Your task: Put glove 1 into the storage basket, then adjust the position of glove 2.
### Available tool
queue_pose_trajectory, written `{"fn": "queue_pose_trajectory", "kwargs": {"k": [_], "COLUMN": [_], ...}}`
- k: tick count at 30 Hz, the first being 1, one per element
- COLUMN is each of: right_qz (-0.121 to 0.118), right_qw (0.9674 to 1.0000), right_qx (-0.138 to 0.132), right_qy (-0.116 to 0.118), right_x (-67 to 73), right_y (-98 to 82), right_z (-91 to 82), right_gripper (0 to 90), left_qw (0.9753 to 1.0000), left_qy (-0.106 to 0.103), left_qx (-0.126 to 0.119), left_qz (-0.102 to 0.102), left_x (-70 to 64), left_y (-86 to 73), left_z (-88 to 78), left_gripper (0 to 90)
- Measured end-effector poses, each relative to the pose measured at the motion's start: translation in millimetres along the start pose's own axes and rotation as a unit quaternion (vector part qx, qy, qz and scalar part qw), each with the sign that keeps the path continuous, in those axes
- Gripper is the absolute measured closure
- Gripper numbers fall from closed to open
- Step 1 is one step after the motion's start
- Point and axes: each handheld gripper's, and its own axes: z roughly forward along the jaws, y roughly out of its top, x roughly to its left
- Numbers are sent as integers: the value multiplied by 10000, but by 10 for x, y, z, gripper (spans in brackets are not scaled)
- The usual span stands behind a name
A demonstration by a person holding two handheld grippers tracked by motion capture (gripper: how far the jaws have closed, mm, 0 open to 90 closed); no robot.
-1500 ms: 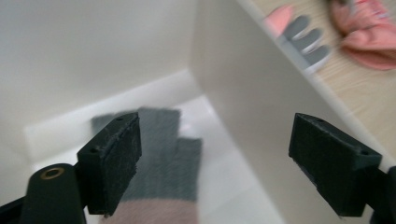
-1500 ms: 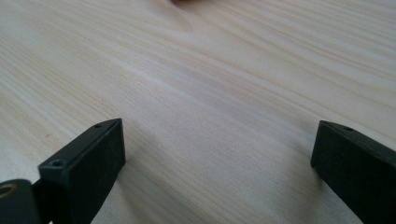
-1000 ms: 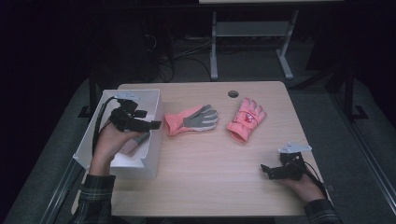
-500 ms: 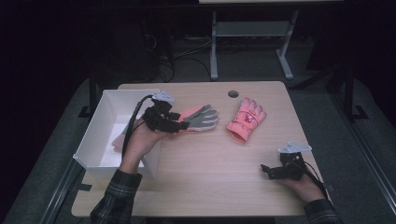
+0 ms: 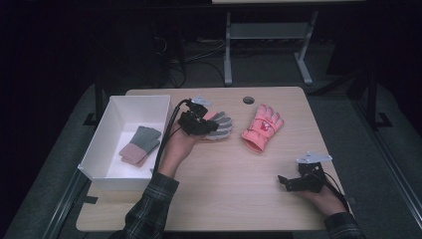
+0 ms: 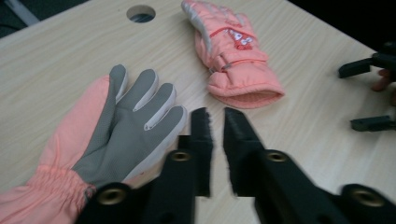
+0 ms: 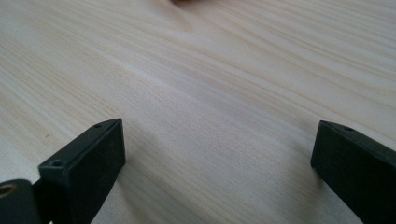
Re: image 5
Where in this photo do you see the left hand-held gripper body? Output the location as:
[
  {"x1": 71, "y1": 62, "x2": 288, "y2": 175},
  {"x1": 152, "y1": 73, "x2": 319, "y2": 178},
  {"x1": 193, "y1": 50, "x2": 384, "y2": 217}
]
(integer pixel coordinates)
[{"x1": 177, "y1": 95, "x2": 213, "y2": 135}]

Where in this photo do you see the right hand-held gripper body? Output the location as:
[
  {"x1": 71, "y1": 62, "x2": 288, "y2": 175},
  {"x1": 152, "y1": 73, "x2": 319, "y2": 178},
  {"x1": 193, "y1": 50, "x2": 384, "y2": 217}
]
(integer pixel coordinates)
[{"x1": 296, "y1": 151, "x2": 332, "y2": 193}]

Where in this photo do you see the grey metal stand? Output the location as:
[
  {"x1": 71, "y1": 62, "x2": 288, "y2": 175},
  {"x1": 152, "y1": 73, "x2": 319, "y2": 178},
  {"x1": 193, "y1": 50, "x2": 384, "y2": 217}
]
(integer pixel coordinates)
[{"x1": 223, "y1": 9, "x2": 319, "y2": 87}]

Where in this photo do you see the pink ski glove printed back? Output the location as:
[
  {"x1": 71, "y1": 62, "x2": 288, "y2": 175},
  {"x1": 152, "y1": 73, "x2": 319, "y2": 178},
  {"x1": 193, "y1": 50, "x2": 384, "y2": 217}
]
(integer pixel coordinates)
[{"x1": 241, "y1": 104, "x2": 285, "y2": 153}]

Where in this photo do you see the person's right hand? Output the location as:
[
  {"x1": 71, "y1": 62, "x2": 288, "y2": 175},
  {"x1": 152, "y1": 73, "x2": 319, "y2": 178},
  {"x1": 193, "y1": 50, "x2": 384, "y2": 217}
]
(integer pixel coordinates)
[{"x1": 297, "y1": 190, "x2": 347, "y2": 217}]

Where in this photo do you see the bundle of floor cables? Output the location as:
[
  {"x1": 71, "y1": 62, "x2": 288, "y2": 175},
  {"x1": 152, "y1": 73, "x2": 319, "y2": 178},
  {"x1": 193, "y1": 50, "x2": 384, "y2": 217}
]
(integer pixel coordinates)
[{"x1": 152, "y1": 33, "x2": 227, "y2": 90}]

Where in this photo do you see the white box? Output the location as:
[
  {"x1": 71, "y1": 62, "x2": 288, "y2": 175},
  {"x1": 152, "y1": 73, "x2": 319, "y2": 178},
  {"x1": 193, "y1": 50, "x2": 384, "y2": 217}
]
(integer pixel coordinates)
[{"x1": 78, "y1": 95, "x2": 172, "y2": 192}]

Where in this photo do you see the grey metal rail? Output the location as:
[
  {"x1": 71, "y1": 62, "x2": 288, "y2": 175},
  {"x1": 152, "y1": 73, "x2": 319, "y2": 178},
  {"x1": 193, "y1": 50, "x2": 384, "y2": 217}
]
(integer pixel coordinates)
[
  {"x1": 351, "y1": 99, "x2": 422, "y2": 230},
  {"x1": 42, "y1": 170, "x2": 92, "y2": 239}
]

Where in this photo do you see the pink ski glove grey palm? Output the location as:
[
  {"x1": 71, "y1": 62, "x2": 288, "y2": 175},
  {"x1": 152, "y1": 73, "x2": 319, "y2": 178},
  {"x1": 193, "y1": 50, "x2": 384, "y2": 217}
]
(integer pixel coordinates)
[{"x1": 202, "y1": 111, "x2": 234, "y2": 141}]

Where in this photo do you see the black stand post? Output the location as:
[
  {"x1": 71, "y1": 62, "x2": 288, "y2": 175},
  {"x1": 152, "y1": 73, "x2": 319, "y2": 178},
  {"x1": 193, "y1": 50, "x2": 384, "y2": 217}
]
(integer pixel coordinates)
[
  {"x1": 363, "y1": 66, "x2": 394, "y2": 130},
  {"x1": 83, "y1": 73, "x2": 107, "y2": 127}
]

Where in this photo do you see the person's left hand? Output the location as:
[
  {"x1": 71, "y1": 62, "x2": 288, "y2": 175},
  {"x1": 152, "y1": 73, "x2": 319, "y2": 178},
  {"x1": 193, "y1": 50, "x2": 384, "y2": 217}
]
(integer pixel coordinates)
[{"x1": 158, "y1": 127, "x2": 204, "y2": 178}]

